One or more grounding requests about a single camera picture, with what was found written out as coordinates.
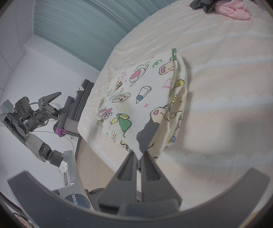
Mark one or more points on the white cloth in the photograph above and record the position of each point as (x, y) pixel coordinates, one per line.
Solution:
(81, 88)

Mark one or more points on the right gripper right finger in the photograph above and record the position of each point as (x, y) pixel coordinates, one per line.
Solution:
(157, 186)

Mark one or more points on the purple plastic bag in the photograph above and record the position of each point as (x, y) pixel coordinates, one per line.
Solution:
(61, 131)

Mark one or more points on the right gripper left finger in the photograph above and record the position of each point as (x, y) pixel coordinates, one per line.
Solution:
(120, 186)

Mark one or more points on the dark grey chest of drawers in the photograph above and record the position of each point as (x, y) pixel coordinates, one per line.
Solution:
(84, 96)

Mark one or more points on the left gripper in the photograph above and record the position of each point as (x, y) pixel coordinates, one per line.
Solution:
(47, 109)

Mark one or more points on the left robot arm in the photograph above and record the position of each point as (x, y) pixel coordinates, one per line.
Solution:
(32, 136)

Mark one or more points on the blue-green curtain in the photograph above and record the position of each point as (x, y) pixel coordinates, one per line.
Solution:
(91, 20)

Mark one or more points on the bed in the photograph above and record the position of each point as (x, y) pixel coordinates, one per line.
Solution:
(222, 91)

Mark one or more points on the white printed pyjama top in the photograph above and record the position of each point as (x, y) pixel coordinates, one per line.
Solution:
(138, 103)

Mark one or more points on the pink garment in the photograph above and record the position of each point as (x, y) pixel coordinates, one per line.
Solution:
(233, 9)

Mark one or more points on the dark grey dressing table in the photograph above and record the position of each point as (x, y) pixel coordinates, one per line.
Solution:
(70, 125)

